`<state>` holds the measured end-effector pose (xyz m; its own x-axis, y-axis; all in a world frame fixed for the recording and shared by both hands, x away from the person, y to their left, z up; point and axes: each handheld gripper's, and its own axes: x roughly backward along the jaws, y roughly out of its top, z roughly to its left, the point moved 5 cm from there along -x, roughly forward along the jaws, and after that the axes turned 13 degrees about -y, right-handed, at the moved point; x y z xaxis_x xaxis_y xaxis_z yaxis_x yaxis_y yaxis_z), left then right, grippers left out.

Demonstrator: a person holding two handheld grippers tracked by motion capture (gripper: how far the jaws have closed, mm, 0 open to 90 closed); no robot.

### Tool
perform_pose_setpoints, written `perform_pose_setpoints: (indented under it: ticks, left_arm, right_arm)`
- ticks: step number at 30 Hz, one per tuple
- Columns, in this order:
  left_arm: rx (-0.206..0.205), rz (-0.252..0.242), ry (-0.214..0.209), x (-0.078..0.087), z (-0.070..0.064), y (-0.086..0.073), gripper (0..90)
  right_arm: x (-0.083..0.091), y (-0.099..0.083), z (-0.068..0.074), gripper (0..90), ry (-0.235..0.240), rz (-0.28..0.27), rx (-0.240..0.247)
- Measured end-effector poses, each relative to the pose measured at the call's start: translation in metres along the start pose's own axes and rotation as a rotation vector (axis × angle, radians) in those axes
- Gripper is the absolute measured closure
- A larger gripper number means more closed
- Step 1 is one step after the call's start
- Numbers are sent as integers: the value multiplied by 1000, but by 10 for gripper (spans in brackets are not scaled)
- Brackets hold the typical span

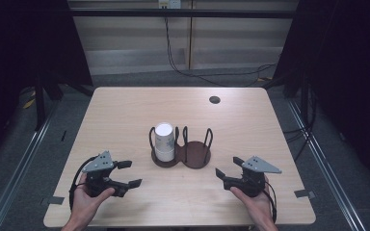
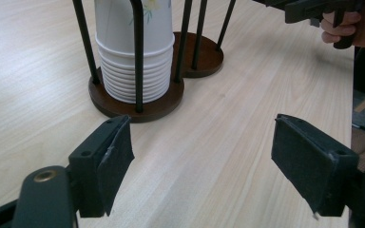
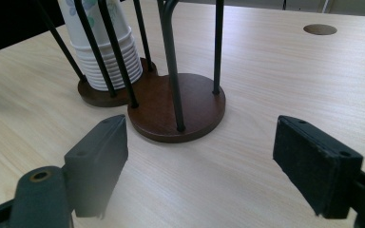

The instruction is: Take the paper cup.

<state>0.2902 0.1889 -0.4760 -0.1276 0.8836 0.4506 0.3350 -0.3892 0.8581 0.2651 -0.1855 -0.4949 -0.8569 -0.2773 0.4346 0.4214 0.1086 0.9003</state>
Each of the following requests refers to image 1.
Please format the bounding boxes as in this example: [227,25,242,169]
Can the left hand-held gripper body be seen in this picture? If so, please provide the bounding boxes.
[82,150,123,198]

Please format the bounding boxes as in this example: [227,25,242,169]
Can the metal floor rail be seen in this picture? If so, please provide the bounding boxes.
[285,97,366,231]
[0,98,62,231]

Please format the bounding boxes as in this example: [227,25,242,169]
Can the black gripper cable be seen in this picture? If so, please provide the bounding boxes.
[68,156,99,211]
[264,180,278,224]

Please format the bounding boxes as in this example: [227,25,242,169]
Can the floral paper cup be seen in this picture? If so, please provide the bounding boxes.
[154,122,176,151]

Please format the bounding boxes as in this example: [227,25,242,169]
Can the white wall socket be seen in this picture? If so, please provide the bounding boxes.
[158,0,182,10]

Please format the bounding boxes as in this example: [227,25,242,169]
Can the black wall cable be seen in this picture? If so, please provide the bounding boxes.
[164,17,278,89]

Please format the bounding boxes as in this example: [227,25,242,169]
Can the black curtain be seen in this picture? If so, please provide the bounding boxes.
[273,0,370,191]
[0,0,93,162]

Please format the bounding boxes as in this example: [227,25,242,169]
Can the beige vertical wall post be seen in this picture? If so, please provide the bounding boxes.
[185,0,196,71]

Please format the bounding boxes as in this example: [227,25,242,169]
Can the yellow floor tape piece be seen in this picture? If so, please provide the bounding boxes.
[22,98,37,110]

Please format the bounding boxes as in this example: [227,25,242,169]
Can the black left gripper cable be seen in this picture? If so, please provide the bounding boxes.
[68,156,99,211]

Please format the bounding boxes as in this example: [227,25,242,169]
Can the dark brown double cup holder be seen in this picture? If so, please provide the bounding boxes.
[148,125,214,169]

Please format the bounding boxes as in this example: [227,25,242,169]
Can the black floor cables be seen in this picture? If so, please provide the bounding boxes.
[282,92,318,162]

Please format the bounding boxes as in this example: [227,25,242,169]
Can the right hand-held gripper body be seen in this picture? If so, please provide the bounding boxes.
[237,155,282,198]

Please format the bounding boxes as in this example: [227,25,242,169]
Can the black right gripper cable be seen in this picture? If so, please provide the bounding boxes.
[264,180,278,224]

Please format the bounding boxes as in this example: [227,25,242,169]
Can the black metal stand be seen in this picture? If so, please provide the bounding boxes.
[263,72,313,129]
[33,72,94,131]

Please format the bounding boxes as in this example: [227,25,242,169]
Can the person's left hand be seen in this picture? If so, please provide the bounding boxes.
[71,172,116,222]

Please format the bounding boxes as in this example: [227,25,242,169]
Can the grey floor tape piece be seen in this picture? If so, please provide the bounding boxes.
[294,189,316,199]
[40,195,66,207]

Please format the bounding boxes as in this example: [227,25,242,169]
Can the person's right hand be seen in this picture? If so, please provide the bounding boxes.
[229,174,276,225]

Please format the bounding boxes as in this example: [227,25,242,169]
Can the black horizontal bar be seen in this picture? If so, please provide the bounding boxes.
[69,8,297,19]

